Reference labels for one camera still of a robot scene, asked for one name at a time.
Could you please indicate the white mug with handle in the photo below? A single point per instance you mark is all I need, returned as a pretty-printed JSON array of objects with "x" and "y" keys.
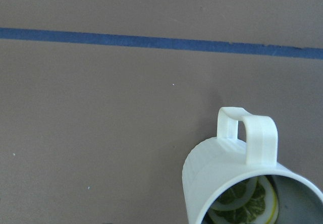
[{"x": 245, "y": 146}]

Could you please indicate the lemon slices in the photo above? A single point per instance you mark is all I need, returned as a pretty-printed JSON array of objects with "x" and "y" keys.
[{"x": 253, "y": 200}]

